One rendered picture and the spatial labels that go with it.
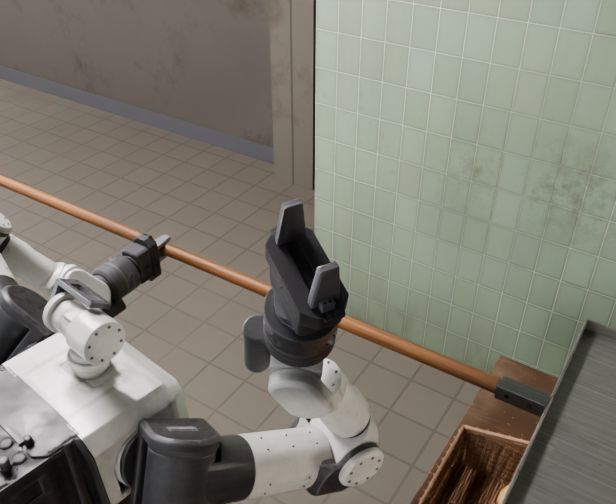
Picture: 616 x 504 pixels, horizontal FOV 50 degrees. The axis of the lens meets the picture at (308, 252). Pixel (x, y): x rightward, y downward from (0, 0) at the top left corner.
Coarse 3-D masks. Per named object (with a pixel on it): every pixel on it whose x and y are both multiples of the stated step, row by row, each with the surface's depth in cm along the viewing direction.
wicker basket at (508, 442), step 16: (464, 432) 174; (480, 432) 171; (464, 448) 177; (480, 448) 174; (496, 448) 171; (512, 448) 168; (448, 464) 170; (464, 464) 180; (480, 464) 177; (496, 464) 174; (512, 464) 170; (432, 480) 160; (448, 480) 176; (464, 480) 176; (480, 480) 176; (496, 480) 176; (432, 496) 162; (448, 496) 173; (464, 496) 172; (480, 496) 172; (496, 496) 172
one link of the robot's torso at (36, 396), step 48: (0, 384) 95; (48, 384) 95; (96, 384) 95; (144, 384) 95; (0, 432) 88; (48, 432) 88; (96, 432) 88; (0, 480) 82; (48, 480) 86; (96, 480) 89
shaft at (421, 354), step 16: (0, 176) 188; (16, 192) 185; (32, 192) 181; (64, 208) 175; (80, 208) 173; (96, 224) 169; (112, 224) 167; (176, 256) 157; (192, 256) 155; (208, 272) 153; (224, 272) 150; (240, 272) 150; (256, 288) 146; (352, 320) 136; (368, 336) 133; (384, 336) 132; (400, 352) 130; (416, 352) 129; (432, 352) 128; (448, 368) 126; (464, 368) 124; (480, 384) 123; (496, 384) 121
